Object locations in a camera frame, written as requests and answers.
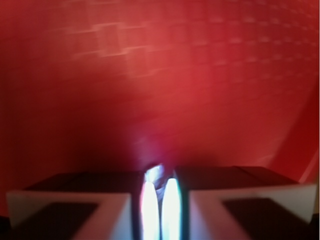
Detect red plastic tray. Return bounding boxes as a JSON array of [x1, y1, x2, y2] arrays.
[[0, 0, 320, 216]]

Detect silver keys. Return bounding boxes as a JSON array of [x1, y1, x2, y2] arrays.
[[144, 163, 166, 200]]

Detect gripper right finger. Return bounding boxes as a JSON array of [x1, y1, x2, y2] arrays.
[[161, 166, 317, 240]]

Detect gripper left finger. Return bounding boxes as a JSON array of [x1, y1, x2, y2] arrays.
[[6, 171, 160, 240]]

